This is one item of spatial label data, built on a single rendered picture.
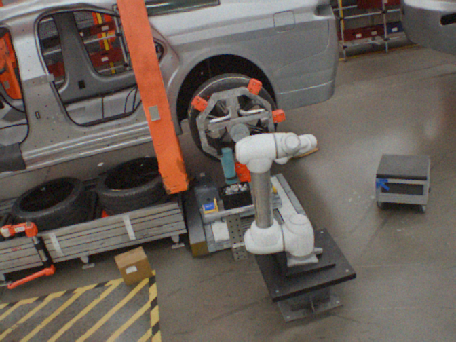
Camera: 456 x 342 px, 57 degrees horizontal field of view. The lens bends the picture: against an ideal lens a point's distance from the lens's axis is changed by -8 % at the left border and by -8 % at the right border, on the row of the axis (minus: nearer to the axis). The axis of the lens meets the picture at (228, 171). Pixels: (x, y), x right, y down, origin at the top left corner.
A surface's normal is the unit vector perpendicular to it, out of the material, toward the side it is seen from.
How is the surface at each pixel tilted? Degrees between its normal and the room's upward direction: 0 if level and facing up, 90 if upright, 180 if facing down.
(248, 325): 0
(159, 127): 90
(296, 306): 90
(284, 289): 0
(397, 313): 0
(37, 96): 88
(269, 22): 90
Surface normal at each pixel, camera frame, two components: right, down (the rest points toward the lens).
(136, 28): 0.16, 0.42
